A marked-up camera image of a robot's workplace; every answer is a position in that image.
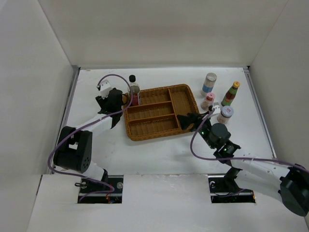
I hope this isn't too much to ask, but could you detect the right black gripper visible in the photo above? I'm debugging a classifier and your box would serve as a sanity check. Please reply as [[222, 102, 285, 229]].
[[177, 111, 216, 149]]

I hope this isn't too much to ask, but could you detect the tall glass red-label bottle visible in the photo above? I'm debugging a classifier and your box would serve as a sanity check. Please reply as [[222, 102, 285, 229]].
[[128, 75, 141, 106]]

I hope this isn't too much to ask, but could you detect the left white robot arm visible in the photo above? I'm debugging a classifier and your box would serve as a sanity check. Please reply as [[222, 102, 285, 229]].
[[49, 88, 132, 193]]

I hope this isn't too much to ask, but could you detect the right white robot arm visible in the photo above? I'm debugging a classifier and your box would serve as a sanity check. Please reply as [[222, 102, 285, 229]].
[[177, 111, 309, 217]]

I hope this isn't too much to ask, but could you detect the woven wicker divided basket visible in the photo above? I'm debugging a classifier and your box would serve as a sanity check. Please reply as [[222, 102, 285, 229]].
[[124, 84, 199, 141]]

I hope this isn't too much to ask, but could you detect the pink-cap spice shaker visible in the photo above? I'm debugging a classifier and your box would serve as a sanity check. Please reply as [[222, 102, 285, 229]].
[[201, 92, 215, 111]]

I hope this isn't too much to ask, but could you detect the blue-label silver-lid shaker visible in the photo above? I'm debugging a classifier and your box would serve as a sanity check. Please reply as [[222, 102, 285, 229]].
[[201, 72, 217, 97]]

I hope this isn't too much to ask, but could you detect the green sauce bottle yellow cap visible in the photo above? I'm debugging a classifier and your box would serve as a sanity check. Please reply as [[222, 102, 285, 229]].
[[221, 81, 240, 106]]

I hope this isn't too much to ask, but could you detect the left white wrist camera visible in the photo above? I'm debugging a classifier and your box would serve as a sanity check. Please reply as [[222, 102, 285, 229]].
[[97, 80, 112, 99]]

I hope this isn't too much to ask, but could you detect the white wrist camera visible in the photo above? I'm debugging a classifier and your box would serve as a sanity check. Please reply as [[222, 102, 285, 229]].
[[210, 102, 221, 117], [97, 80, 112, 99]]

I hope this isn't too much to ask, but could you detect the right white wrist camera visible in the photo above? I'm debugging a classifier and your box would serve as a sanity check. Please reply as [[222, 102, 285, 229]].
[[210, 102, 221, 117]]

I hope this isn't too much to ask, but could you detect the aluminium table edge frame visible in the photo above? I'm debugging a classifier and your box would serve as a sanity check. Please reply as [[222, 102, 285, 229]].
[[62, 67, 276, 175]]

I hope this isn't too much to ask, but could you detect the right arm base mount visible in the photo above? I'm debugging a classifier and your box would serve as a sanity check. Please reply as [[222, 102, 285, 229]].
[[208, 168, 255, 203]]

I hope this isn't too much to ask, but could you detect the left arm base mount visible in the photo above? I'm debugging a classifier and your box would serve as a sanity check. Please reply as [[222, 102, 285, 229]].
[[74, 175, 124, 204]]

